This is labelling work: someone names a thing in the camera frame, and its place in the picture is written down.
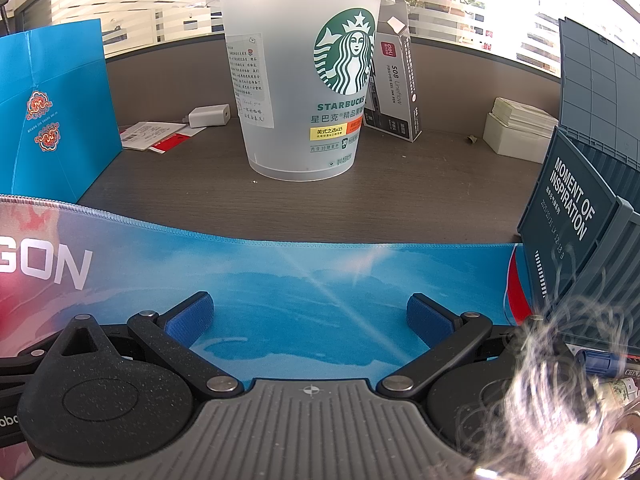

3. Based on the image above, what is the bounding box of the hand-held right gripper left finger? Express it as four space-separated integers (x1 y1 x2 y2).
47 291 241 401

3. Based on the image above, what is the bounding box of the white paper slip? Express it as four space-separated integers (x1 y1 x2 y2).
120 121 187 152

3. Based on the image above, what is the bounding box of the grey pen box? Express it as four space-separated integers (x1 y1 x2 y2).
362 0 423 142

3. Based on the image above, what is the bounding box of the white charger adapter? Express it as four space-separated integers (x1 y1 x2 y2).
186 105 232 128

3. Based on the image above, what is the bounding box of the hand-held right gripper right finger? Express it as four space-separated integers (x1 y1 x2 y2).
376 293 521 401

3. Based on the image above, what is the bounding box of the white card box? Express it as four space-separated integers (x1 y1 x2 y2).
482 97 560 163

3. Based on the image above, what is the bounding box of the blue paper bag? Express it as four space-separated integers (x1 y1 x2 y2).
0 19 124 204

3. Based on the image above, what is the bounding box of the large clear plastic cup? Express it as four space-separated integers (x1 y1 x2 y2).
204 0 397 182

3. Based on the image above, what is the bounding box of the grey fluffy pompom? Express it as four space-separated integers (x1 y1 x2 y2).
452 300 640 480

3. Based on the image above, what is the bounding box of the red white card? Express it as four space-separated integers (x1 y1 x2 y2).
150 127 208 154

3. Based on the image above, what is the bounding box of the printed desk mat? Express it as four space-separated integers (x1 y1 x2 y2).
0 194 543 396

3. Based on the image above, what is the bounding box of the blue container box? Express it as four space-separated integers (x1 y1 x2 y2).
516 17 640 361

